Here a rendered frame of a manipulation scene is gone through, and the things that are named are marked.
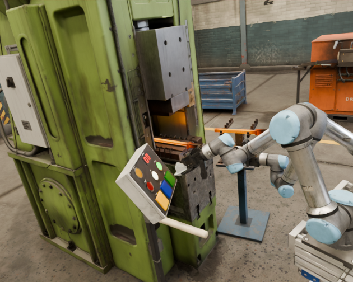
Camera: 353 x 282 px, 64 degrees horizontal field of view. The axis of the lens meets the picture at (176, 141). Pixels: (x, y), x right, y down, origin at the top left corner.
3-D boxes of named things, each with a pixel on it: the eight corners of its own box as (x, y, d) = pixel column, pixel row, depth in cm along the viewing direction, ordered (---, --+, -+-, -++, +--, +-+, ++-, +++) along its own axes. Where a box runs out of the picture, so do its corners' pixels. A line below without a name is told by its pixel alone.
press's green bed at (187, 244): (219, 239, 246) (216, 194, 229) (198, 270, 219) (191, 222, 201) (168, 221, 278) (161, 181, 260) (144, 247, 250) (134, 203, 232)
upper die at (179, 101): (189, 103, 191) (187, 90, 187) (172, 113, 176) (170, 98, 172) (143, 101, 214) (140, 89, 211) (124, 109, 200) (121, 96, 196)
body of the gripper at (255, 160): (238, 165, 174) (258, 168, 167) (238, 153, 170) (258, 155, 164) (244, 160, 179) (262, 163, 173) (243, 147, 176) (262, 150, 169)
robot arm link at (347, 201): (361, 218, 120) (365, 191, 115) (348, 235, 113) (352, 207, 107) (331, 207, 129) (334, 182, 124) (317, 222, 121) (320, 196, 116)
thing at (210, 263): (242, 243, 239) (242, 241, 239) (209, 297, 197) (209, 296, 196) (201, 229, 261) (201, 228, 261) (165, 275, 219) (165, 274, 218)
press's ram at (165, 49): (198, 85, 197) (192, 23, 182) (166, 100, 169) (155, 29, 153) (152, 84, 221) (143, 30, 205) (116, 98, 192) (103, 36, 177)
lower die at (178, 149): (195, 151, 204) (194, 140, 201) (180, 163, 190) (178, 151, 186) (150, 144, 228) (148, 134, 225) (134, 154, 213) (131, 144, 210)
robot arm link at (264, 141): (315, 91, 115) (242, 142, 154) (302, 98, 109) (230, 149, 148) (333, 114, 113) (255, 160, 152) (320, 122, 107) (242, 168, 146)
